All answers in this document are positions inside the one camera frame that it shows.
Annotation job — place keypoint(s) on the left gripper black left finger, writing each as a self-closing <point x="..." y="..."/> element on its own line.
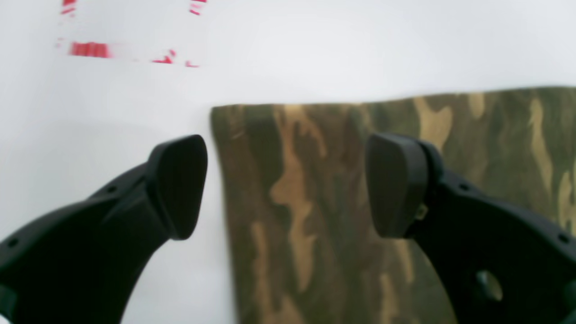
<point x="79" y="264"/>

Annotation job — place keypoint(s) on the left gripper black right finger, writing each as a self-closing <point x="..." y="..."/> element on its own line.
<point x="498" y="263"/>

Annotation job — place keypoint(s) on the camouflage T-shirt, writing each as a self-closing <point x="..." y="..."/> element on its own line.
<point x="303" y="243"/>

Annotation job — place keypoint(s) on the red tape rectangle marking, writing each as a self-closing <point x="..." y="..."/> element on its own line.
<point x="147" y="31"/>

